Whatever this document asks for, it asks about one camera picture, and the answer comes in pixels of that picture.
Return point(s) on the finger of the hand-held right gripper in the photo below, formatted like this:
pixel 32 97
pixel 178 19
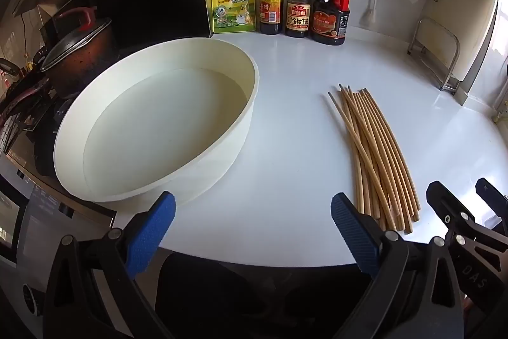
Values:
pixel 492 198
pixel 448 206

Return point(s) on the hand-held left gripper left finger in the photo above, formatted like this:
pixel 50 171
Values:
pixel 153 227

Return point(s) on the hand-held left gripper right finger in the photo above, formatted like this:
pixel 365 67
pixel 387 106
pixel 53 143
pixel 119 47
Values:
pixel 353 231

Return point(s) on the pile of wooden chopsticks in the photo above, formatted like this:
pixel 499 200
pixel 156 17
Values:
pixel 373 148

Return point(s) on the white round basin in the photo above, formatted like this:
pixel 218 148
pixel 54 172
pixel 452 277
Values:
pixel 166 124

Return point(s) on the steel built-in appliance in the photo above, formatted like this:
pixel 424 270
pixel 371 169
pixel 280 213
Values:
pixel 39 204

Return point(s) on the black gas stove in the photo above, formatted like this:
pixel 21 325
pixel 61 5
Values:
pixel 47 140

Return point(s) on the dark red cooking pot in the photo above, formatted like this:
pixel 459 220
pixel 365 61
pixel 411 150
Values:
pixel 87 69

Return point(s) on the yellow seasoning pouch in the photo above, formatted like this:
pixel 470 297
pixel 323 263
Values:
pixel 232 5

